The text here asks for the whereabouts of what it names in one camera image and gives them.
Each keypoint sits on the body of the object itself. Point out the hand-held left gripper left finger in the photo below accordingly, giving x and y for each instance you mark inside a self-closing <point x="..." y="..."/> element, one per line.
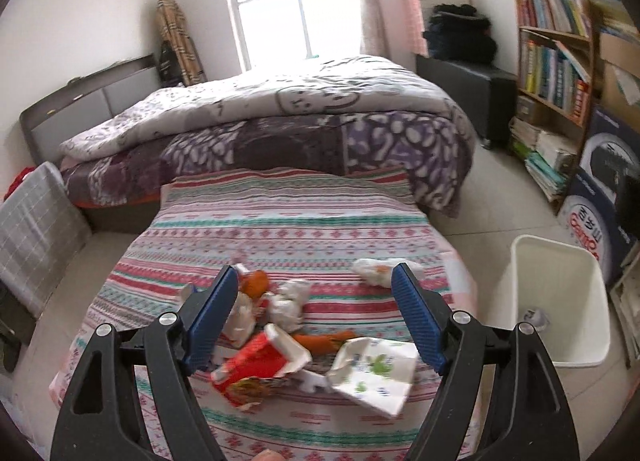
<point x="212" y="321"/>

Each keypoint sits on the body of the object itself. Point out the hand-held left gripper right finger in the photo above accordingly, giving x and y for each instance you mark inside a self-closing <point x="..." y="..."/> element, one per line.
<point x="417" y="321"/>

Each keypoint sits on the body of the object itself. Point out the torn white paper wrapper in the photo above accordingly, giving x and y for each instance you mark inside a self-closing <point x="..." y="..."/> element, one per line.
<point x="242" y="318"/>

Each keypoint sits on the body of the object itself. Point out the round orange peel piece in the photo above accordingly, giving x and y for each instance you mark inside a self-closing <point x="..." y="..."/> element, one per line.
<point x="255" y="283"/>

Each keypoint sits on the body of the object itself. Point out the red and white torn carton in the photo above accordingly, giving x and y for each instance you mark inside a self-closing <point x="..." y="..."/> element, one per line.
<point x="260" y="361"/>

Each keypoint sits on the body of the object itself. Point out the white packet with green print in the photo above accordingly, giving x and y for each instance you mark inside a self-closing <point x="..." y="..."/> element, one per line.
<point x="375" y="371"/>

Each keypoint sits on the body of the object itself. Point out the white tissue with orange stain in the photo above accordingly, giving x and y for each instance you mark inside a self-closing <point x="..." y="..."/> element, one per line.
<point x="372" y="271"/>

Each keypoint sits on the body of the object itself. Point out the long orange peel strip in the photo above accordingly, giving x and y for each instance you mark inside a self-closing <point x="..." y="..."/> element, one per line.
<point x="325" y="341"/>

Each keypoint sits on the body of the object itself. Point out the white plastic trash bin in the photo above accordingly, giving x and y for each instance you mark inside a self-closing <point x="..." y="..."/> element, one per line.
<point x="555" y="286"/>

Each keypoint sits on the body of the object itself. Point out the crumpled paper ball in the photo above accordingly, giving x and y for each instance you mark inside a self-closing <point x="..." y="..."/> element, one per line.
<point x="534" y="317"/>

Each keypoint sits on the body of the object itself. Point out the striped patterned tablecloth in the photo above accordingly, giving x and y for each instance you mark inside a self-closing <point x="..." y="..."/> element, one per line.
<point x="300" y="221"/>

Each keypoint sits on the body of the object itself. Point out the purple patterned blanket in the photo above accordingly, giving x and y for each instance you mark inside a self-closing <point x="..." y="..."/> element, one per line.
<point x="350" y="141"/>

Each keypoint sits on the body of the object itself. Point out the grey checked cushion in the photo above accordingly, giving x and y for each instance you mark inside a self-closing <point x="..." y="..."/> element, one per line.
<point x="35" y="231"/>

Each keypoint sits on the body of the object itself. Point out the stack of books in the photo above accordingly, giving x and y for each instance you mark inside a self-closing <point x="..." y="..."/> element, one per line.
<point x="542" y="156"/>

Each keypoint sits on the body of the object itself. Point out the blue printed cardboard box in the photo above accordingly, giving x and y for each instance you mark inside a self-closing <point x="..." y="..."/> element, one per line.
<point x="600" y="191"/>

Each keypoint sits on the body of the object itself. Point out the white printed duvet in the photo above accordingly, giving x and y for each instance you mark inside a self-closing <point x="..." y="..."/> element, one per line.
<point x="240" y="96"/>

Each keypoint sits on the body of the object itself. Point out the red cloth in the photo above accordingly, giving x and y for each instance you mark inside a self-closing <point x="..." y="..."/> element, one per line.
<point x="20" y="178"/>

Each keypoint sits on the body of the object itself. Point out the black storage ottoman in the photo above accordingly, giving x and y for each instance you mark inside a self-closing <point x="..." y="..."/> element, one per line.
<point x="465" y="86"/>

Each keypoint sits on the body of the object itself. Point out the black bag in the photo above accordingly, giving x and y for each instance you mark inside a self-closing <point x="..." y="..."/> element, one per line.
<point x="170" y="63"/>

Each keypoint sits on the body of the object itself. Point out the row of colourful books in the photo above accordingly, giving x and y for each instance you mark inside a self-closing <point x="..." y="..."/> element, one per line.
<point x="550" y="6"/>
<point x="550" y="73"/>

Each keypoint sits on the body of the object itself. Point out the rolled plaid mat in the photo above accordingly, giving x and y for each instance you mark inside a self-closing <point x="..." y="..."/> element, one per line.
<point x="180" y="36"/>

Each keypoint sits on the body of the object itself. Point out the pile of dark clothes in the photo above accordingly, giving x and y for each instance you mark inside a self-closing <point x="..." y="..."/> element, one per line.
<point x="460" y="33"/>

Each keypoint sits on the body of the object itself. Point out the pink and white cabinet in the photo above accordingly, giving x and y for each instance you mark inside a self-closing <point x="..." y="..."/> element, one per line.
<point x="415" y="21"/>

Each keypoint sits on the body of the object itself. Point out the brown cardboard box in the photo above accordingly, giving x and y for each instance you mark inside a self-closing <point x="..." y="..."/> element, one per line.
<point x="617" y="66"/>

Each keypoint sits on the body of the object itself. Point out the dark grey bed frame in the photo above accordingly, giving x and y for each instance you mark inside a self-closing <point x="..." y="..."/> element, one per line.
<point x="75" y="101"/>

